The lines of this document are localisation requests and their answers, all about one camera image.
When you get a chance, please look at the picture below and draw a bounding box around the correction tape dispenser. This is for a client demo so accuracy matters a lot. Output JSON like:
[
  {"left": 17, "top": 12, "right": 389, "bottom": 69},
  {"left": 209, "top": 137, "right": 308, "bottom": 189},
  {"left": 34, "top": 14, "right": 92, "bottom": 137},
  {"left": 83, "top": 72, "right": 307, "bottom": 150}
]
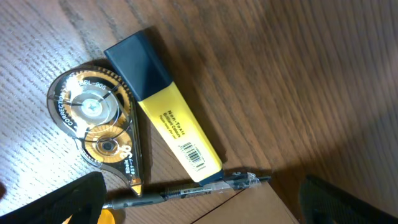
[{"left": 47, "top": 65, "right": 144, "bottom": 197}]

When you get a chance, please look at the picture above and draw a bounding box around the yellow adhesive tape roll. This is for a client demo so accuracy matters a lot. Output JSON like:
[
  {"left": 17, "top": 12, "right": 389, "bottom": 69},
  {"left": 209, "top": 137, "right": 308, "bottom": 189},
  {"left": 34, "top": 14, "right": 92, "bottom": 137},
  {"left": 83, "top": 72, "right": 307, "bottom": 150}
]
[{"left": 62, "top": 210, "right": 116, "bottom": 224}]

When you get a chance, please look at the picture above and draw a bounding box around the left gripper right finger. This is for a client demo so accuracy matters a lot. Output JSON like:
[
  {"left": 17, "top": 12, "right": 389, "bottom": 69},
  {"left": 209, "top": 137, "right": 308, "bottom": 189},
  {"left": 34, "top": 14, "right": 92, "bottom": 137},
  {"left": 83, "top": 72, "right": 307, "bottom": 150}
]
[{"left": 298, "top": 175, "right": 397, "bottom": 224}]

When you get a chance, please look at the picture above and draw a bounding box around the cardboard box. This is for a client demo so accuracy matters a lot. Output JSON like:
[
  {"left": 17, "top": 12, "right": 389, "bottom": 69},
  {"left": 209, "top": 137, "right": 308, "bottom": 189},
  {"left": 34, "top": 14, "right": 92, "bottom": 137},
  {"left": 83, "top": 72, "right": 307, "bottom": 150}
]
[{"left": 195, "top": 183, "right": 298, "bottom": 224}]

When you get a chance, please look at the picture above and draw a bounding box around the black ballpoint pen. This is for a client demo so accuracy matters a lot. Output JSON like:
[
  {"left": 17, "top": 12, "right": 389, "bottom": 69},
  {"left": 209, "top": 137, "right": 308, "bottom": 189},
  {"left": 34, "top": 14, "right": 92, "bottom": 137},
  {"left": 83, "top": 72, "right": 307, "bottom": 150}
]
[{"left": 102, "top": 172, "right": 271, "bottom": 210}]

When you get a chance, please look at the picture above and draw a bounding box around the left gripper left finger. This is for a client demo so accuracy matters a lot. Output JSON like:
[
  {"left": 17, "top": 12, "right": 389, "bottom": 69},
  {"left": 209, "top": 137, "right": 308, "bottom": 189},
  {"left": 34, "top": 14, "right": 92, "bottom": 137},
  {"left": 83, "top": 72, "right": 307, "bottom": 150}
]
[{"left": 1, "top": 172, "right": 107, "bottom": 224}]

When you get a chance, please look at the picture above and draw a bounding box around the yellow highlighter marker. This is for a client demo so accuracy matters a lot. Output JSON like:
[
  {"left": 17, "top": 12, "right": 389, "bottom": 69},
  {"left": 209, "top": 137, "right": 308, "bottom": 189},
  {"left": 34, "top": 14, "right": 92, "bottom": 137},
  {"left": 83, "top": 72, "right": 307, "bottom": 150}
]
[{"left": 104, "top": 31, "right": 224, "bottom": 185}]

